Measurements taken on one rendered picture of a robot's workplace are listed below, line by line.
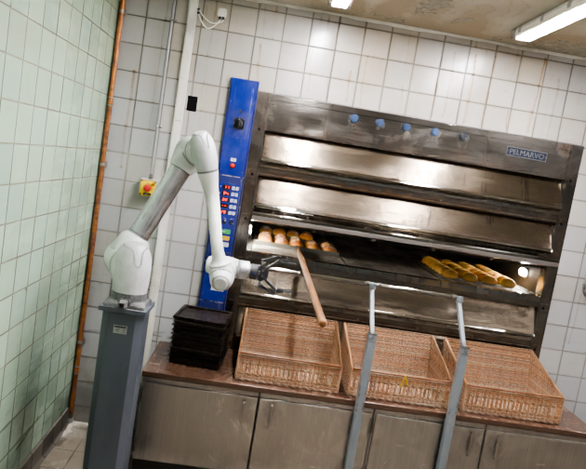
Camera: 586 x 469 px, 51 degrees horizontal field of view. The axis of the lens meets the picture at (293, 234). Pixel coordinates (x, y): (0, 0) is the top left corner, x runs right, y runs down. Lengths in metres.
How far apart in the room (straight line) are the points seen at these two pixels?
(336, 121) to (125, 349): 1.76
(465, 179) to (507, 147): 0.31
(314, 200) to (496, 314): 1.31
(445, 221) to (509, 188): 0.43
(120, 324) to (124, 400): 0.34
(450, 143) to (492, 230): 0.57
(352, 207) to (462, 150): 0.73
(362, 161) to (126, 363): 1.75
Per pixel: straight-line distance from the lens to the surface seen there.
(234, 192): 3.57
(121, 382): 2.87
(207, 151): 2.82
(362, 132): 3.65
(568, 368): 4.24
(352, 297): 3.71
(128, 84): 3.69
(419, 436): 3.46
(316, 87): 3.62
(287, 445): 3.39
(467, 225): 3.80
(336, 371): 3.30
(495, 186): 3.84
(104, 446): 3.00
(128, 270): 2.74
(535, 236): 3.96
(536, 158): 3.94
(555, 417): 3.72
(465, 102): 3.78
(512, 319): 4.00
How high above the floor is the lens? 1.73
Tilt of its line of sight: 6 degrees down
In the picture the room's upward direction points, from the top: 9 degrees clockwise
